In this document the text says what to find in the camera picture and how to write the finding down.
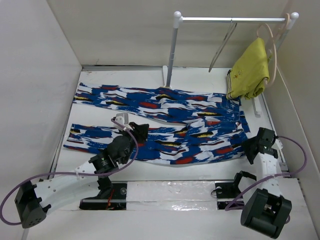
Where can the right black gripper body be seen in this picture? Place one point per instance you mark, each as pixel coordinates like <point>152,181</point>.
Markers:
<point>247,144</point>

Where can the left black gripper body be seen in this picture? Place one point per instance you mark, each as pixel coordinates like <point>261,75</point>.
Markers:
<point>132,143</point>

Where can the blue white red patterned trousers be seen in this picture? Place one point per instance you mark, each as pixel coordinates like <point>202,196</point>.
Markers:
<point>198,127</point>

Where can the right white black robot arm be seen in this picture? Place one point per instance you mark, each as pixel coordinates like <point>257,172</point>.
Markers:
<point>265,209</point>

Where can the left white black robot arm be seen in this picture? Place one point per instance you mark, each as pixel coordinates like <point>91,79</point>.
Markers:
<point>34,201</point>

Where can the beige wooden hanger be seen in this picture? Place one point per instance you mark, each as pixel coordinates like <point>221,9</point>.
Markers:
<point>273,53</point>

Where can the yellow green shorts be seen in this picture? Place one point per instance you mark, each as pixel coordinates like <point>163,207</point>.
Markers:
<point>246,77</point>

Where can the white garment rack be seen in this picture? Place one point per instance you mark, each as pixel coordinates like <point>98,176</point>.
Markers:
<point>279,26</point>

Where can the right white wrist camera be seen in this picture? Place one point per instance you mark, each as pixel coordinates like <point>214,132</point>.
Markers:
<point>278,146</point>

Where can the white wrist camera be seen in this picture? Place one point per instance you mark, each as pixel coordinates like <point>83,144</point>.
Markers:
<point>278,146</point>
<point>121,121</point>

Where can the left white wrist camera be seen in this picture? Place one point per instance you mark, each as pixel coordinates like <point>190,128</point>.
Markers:
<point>121,121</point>

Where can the grey wire hanger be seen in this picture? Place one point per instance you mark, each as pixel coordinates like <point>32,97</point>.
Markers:
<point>227,36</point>

